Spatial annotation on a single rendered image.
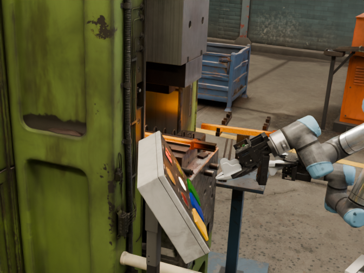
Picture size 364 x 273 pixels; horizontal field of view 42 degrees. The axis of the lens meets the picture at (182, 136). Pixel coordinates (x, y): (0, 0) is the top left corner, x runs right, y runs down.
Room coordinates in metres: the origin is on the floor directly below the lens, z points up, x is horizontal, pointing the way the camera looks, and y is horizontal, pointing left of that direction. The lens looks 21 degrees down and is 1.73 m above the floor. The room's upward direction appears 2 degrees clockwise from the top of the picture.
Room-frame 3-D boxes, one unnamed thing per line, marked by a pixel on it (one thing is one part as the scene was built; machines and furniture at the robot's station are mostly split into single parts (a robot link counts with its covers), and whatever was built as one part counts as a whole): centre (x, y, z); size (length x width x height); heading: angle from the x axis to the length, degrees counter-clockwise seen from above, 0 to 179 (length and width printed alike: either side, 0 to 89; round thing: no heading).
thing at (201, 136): (2.02, -0.04, 0.95); 0.12 x 0.08 x 0.06; 70
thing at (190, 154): (1.90, 0.16, 0.96); 0.42 x 0.20 x 0.09; 70
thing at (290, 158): (1.71, -0.47, 0.97); 0.12 x 0.08 x 0.09; 70
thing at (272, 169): (1.68, -0.36, 0.97); 0.09 x 0.03 x 0.06; 106
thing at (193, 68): (1.90, 0.16, 1.32); 0.42 x 0.20 x 0.10; 70
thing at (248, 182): (2.27, -0.32, 0.69); 0.40 x 0.30 x 0.02; 164
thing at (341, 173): (1.65, -0.62, 0.98); 0.11 x 0.08 x 0.09; 70
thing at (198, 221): (1.19, -0.06, 1.01); 0.07 x 0.05 x 0.07; 5
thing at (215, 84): (6.10, -0.18, 0.36); 1.20 x 0.80 x 0.72; 68
